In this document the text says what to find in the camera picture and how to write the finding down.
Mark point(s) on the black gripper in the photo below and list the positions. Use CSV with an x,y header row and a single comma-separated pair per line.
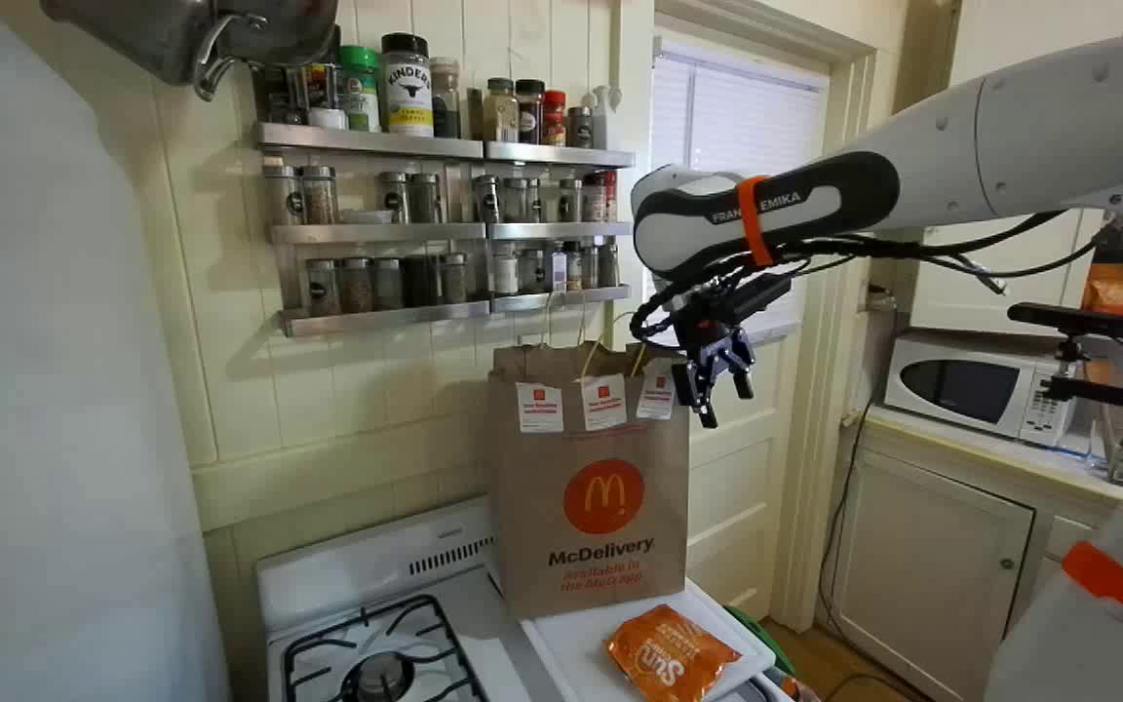
x,y
716,342

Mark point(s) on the orange Sun Chips packet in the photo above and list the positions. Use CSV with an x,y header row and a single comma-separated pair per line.
x,y
668,652

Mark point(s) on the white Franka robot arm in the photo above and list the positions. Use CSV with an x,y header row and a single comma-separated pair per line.
x,y
1042,130

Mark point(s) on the full trash bin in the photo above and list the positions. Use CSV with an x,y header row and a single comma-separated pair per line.
x,y
798,689

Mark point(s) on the brown McDelivery paper bag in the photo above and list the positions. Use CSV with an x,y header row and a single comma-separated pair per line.
x,y
587,520

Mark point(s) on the white microwave oven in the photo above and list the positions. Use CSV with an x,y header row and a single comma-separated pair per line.
x,y
965,387

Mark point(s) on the white window blind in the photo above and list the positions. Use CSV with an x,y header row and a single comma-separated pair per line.
x,y
731,117

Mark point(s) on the white low cabinet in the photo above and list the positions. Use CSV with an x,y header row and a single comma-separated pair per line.
x,y
925,570

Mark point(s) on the glass spice jar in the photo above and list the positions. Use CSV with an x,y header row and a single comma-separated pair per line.
x,y
445,104
388,283
396,195
318,195
458,278
534,111
500,111
484,195
428,195
512,200
284,195
322,287
353,287
578,127

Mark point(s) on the white cutting board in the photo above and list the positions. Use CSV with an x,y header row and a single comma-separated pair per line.
x,y
584,657

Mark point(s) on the red spice jar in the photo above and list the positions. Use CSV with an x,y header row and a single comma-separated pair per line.
x,y
557,117

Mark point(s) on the white gas stove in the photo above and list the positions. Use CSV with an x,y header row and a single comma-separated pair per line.
x,y
367,565

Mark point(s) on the orange bag on shelf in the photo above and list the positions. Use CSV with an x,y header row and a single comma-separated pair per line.
x,y
1117,293

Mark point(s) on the large white label jar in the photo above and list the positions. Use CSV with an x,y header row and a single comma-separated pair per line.
x,y
409,87

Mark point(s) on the green lid spice jar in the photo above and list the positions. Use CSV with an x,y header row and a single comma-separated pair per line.
x,y
362,87

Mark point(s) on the black stove burner grate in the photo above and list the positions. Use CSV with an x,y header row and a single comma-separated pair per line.
x,y
328,648

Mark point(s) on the white tall cabinet door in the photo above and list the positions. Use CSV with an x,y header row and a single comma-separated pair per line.
x,y
1033,23

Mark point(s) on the dark spice jar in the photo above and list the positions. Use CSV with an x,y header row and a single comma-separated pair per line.
x,y
284,93

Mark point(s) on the white refrigerator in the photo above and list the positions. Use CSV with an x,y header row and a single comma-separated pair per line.
x,y
55,391

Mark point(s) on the hanging steel pot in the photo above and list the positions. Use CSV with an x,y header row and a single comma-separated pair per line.
x,y
159,33

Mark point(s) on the green bin frame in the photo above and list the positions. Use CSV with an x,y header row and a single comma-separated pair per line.
x,y
755,635

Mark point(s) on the black camera stand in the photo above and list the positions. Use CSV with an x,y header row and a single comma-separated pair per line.
x,y
1083,317

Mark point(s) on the metal wall spice rack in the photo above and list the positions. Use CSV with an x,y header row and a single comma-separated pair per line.
x,y
379,234

